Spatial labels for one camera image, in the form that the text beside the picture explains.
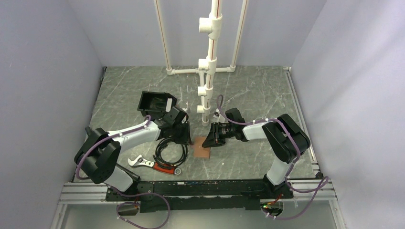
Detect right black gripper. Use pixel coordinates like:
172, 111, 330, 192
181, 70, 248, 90
202, 123, 235, 148

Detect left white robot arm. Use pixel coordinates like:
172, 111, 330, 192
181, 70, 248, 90
74, 105, 192, 200

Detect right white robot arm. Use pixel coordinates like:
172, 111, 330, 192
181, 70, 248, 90
202, 108, 310, 198

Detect white card stack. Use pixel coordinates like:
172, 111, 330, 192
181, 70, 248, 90
165, 98, 172, 113

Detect black plastic card bin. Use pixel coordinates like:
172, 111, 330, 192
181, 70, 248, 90
137, 91, 177, 119

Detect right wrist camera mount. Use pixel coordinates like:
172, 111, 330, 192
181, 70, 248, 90
213, 108, 225, 123

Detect coiled black cable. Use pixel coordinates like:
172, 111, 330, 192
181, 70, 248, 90
153, 136, 188, 170

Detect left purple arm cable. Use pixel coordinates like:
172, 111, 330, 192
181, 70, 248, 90
75, 115, 171, 229

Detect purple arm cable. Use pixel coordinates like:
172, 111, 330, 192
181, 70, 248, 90
75, 115, 171, 229
215, 94, 330, 221

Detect red handled adjustable wrench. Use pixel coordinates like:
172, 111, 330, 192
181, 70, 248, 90
128, 155, 182, 175

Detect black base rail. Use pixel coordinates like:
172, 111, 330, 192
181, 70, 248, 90
106, 179, 294, 213

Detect white PVC pipe frame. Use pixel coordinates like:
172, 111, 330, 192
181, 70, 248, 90
153, 0, 251, 128

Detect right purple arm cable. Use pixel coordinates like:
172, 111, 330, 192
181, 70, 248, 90
215, 94, 330, 221

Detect aluminium extrusion frame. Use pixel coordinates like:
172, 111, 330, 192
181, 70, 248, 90
51, 161, 346, 229

